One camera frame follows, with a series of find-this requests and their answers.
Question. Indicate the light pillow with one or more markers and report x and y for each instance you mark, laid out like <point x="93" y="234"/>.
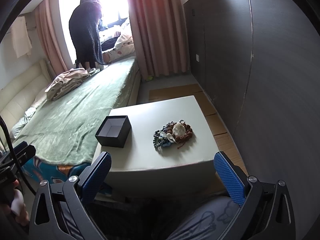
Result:
<point x="16" y="129"/>

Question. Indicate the cartoon print bed sheet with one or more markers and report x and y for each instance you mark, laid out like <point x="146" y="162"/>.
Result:
<point x="39" y="171"/>

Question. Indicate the person in black dress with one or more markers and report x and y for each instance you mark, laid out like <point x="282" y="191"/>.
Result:
<point x="84" y="32"/>

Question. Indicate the cream padded headboard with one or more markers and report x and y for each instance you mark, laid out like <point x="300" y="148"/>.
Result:
<point x="21" y="93"/>

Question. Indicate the pink curtain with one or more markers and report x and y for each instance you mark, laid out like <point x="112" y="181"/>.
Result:
<point x="160" y="37"/>
<point x="48" y="40"/>

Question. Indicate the folded beige quilt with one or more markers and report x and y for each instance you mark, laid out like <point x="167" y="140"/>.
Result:
<point x="67" y="82"/>

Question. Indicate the floral bedding pile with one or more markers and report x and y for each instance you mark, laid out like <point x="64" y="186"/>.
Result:
<point x="117" y="42"/>

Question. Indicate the white square stool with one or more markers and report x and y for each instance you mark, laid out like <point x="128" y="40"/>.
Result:
<point x="154" y="161"/>

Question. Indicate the green bed blanket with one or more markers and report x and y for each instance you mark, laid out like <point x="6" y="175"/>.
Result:
<point x="63" y="131"/>

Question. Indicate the white hanging cloth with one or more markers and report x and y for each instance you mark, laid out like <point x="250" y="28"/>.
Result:
<point x="20" y="38"/>

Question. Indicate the person's left hand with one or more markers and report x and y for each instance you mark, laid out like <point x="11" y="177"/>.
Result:
<point x="14" y="203"/>

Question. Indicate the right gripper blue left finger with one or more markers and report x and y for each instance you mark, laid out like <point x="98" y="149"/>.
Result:
<point x="93" y="176"/>

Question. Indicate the white carved pendant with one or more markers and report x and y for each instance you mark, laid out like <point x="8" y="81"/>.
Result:
<point x="178" y="130"/>

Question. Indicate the pink right curtain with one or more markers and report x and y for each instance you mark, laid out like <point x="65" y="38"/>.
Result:
<point x="160" y="37"/>

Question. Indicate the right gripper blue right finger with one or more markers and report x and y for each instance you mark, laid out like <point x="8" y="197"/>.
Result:
<point x="232" y="177"/>

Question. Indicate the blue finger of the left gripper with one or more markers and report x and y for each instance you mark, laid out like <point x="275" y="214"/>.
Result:
<point x="26" y="154"/>
<point x="20" y="147"/>

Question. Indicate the black square jewelry box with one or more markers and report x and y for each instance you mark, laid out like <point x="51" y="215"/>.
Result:
<point x="113" y="131"/>

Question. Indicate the pink left curtain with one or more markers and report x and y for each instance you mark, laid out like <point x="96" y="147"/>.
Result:
<point x="48" y="40"/>

